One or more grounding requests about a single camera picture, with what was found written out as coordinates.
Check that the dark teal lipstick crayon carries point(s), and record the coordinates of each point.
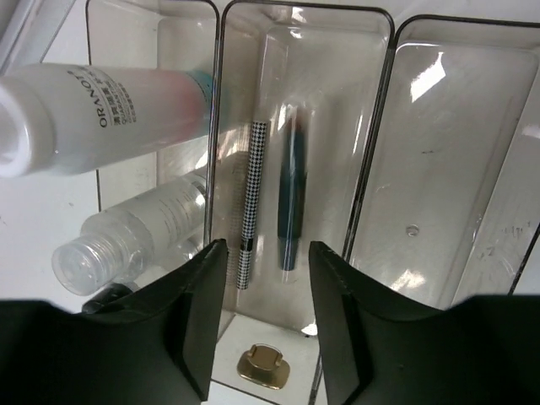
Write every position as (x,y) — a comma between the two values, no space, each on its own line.
(292,186)

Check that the white pink teal bottle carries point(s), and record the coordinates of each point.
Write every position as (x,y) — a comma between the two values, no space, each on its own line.
(71,119)

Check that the clear three-drawer organizer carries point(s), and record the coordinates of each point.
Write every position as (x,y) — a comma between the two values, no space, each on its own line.
(423,156)

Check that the houndstooth eyeliner pen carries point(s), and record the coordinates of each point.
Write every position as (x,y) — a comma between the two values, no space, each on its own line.
(253,185)

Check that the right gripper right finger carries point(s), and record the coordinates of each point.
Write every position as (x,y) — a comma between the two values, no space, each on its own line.
(380,347)

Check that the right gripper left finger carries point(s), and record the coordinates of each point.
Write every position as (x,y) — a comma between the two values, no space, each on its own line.
(154,346)

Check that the clear bottle black cap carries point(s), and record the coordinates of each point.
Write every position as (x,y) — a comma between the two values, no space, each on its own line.
(107,296)

